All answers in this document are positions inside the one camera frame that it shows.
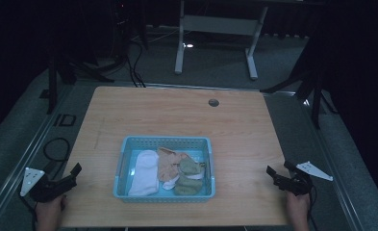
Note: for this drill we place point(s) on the olive green sock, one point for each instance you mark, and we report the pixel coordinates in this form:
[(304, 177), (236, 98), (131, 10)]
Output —
[(188, 184)]

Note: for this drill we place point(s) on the white metal desk frame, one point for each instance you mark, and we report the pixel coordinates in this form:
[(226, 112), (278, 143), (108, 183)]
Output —
[(221, 25)]

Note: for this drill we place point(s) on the light blue plastic basket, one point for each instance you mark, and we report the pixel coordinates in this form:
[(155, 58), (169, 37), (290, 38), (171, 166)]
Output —
[(129, 179)]

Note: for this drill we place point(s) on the person's right hand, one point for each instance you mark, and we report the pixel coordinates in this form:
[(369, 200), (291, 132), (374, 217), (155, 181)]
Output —
[(297, 210)]

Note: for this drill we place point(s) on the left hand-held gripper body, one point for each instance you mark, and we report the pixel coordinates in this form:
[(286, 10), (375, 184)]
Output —
[(45, 189)]

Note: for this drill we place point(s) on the black metal stand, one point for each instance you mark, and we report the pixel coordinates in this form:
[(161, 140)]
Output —
[(316, 96), (52, 86)]

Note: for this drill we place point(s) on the round grey table grommet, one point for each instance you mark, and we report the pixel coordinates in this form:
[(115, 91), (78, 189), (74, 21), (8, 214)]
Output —
[(213, 103)]

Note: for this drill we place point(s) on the peach sock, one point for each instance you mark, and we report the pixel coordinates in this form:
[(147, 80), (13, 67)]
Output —
[(167, 165)]

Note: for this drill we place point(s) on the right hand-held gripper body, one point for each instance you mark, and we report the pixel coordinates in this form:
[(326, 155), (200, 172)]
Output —
[(300, 179)]

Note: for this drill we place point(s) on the person's left hand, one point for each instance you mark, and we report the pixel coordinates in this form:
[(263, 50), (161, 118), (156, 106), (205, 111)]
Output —
[(50, 213)]

